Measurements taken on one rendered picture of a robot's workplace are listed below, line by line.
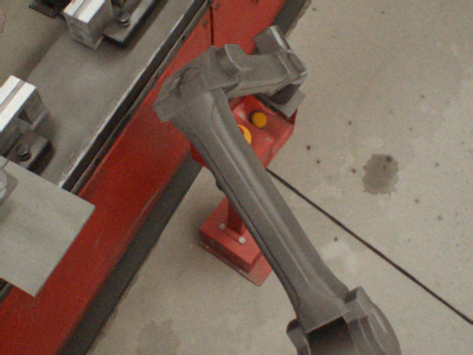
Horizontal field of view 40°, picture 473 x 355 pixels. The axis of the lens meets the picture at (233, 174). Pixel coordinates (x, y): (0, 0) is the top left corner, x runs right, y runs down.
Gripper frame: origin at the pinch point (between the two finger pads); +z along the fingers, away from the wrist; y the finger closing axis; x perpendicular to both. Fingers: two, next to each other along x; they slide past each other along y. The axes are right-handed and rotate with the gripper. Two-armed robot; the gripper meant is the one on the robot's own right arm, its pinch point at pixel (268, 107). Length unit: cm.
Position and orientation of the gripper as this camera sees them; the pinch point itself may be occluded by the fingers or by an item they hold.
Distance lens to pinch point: 144.0
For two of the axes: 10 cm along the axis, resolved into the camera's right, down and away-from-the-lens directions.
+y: -7.8, -6.3, 0.1
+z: -2.0, 2.7, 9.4
